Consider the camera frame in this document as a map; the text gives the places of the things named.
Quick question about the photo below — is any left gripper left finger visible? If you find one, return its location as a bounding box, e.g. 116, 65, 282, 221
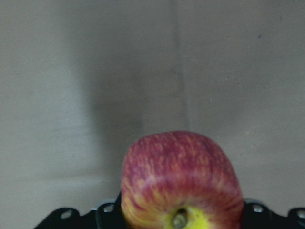
35, 194, 126, 229

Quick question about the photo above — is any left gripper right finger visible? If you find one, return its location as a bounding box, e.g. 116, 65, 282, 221
241, 198, 305, 229

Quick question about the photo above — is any red yellow striped apple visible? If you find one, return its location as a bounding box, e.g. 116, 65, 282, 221
121, 131, 244, 229

